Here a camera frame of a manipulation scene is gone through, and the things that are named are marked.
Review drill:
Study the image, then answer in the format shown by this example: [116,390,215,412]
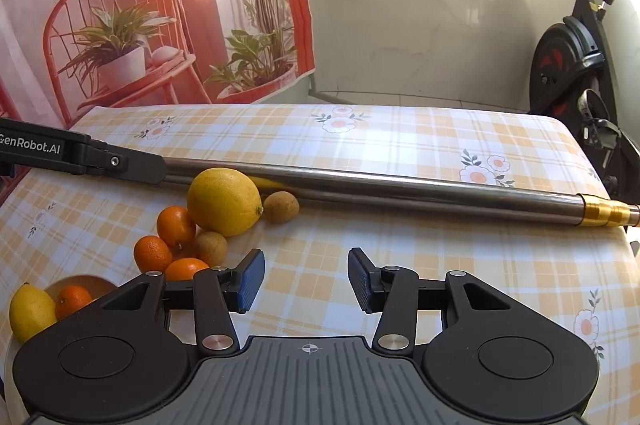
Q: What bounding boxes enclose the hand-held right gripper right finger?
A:
[347,247,521,352]

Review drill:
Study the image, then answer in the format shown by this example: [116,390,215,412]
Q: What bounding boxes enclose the large yellow lemon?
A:
[187,168,264,238]

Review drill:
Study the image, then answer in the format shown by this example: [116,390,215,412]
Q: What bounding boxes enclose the black exercise bike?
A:
[527,0,640,201]

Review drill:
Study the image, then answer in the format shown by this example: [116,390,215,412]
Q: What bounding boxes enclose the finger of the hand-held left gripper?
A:
[75,135,167,184]

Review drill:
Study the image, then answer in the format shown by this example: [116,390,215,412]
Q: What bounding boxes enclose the small orange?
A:
[156,205,197,250]
[54,285,94,321]
[133,235,173,273]
[164,257,211,282]

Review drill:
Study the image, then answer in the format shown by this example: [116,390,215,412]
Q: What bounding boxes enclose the white plate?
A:
[2,274,201,406]

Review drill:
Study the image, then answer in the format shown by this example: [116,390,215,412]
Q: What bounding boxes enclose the metal pole with gold end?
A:
[162,156,640,228]

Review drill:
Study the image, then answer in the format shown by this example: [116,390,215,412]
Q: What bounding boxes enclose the checked floral tablecloth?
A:
[0,104,640,425]

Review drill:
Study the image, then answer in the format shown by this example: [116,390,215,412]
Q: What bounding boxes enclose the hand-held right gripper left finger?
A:
[100,249,267,352]

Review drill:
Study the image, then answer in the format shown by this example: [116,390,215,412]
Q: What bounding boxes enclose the small brown kiwi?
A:
[194,231,229,267]
[263,191,300,224]

